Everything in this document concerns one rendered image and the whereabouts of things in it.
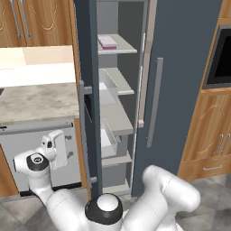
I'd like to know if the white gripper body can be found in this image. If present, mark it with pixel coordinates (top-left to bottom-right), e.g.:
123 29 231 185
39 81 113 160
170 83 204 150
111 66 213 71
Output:
50 129 69 170

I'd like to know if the white freezer bin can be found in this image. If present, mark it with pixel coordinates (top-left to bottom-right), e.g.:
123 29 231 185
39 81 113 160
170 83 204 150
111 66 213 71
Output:
100 118 122 160
98 68 119 106

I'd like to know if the dark grey freezer door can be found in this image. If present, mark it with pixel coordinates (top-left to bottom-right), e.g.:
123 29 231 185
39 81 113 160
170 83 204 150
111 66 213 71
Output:
73 0 104 201

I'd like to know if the grey freezer interior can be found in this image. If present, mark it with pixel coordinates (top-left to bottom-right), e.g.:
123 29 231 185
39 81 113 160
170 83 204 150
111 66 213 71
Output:
96 0 150 195

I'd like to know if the pink ice cube tray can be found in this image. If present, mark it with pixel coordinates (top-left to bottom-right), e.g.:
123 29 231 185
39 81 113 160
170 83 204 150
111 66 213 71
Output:
97 33 119 51

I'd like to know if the dark grey fridge door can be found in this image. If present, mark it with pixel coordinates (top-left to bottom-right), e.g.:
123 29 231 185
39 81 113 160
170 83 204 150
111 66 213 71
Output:
131 0 224 198

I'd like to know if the wooden base cupboard door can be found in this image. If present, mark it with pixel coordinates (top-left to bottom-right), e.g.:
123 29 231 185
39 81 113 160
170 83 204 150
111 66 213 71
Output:
181 92 231 164

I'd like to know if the white dishwasher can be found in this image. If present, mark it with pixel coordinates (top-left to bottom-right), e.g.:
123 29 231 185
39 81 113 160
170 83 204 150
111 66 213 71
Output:
0 118 83 197

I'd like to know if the wooden base cupboard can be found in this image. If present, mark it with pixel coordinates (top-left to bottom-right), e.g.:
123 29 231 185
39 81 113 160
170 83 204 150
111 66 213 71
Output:
0 143 20 199

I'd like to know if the wooden drawer front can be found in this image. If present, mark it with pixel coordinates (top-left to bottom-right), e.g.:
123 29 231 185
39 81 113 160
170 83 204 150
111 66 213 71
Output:
177 157 231 181

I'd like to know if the black built-in oven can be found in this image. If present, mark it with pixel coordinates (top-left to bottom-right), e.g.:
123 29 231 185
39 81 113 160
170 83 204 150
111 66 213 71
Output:
201 24 231 90

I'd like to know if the grey freezer door handle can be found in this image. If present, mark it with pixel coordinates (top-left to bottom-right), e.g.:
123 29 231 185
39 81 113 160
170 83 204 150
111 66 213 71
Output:
78 79 98 185

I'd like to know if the grey dishwasher handle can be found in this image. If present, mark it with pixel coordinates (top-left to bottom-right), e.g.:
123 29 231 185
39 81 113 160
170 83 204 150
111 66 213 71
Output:
0 121 75 135

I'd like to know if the grey fridge door handle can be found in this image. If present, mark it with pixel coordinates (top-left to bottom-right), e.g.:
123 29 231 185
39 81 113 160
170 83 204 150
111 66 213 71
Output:
145 57 164 149

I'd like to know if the wooden wall cupboard door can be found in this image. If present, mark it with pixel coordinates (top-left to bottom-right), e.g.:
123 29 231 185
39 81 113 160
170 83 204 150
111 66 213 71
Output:
0 0 24 48
22 0 74 48

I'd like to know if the grey cupboard handle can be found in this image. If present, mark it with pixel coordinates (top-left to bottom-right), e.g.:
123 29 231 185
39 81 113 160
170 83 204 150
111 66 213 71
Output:
213 134 225 156
9 0 23 39
221 132 231 155
19 0 32 38

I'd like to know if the grey drawer handle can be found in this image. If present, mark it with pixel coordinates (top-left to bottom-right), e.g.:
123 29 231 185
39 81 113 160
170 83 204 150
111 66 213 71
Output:
202 163 224 171

